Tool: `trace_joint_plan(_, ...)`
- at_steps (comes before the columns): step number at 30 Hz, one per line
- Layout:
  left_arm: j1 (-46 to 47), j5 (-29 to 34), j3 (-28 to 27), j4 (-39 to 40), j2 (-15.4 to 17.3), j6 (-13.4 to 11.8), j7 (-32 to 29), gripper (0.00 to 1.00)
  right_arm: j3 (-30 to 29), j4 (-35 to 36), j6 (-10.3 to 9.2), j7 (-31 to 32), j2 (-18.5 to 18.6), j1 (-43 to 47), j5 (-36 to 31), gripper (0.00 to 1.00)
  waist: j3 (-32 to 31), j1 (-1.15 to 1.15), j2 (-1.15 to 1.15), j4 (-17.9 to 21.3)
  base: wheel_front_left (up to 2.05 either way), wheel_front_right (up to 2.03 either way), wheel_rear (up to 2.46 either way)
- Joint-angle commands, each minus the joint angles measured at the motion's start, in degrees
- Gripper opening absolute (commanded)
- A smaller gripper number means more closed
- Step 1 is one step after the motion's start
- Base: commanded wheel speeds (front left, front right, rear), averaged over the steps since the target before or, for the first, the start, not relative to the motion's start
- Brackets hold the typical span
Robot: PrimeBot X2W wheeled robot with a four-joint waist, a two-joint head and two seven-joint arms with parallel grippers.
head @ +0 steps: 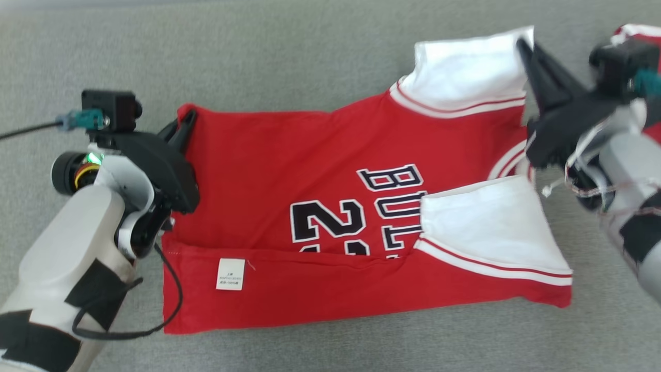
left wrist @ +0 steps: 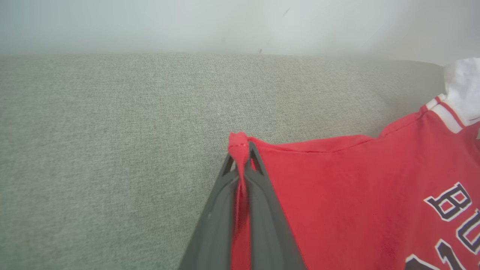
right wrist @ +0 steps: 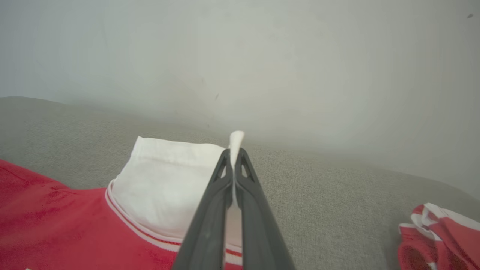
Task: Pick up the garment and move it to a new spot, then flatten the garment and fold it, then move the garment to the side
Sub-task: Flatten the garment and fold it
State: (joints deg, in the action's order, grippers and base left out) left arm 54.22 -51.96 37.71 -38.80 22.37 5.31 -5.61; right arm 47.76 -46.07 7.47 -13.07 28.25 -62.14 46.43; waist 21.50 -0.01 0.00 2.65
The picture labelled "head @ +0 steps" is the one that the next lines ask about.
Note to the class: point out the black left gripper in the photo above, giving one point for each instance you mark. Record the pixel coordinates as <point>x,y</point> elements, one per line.
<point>165,165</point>

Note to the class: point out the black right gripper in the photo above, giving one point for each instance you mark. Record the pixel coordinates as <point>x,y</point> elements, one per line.
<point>568,129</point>

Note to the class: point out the red shorts with white trim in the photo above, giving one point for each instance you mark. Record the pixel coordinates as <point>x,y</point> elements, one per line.
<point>640,31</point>

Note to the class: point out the red and white basketball jersey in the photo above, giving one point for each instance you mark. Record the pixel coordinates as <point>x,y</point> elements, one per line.
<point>289,155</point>

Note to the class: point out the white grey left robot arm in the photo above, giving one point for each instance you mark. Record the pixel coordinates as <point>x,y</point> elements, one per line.
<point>67,243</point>

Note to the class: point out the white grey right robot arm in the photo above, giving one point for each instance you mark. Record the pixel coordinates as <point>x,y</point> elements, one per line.
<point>619,165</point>

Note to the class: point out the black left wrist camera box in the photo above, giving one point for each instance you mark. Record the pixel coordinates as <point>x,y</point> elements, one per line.
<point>116,108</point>

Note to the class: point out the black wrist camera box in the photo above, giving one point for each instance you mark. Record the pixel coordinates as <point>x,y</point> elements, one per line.
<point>116,108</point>
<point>617,64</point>

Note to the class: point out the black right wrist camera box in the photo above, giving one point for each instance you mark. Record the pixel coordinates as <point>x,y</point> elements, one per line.
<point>617,64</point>

